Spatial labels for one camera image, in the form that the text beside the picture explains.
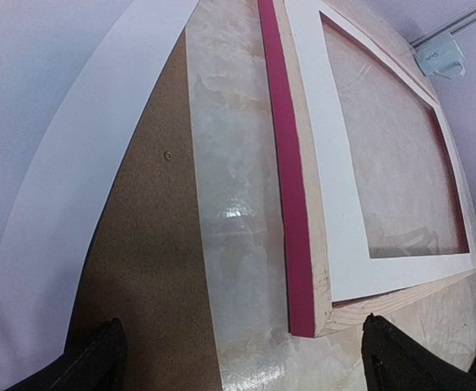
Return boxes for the white paper sheets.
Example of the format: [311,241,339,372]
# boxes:
[0,1,196,390]

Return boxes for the brown backing board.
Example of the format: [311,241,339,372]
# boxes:
[68,37,222,390]

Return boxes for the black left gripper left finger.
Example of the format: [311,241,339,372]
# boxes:
[7,318,128,391]

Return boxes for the pink wooden picture frame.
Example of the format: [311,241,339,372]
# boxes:
[258,1,476,338]

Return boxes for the white photo mat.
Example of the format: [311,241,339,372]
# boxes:
[285,1,476,301]

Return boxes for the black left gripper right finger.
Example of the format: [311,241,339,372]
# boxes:
[361,314,476,390]

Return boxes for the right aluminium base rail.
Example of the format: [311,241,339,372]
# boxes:
[410,5,476,48]

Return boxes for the light blue mug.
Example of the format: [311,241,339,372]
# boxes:
[415,32,466,79]

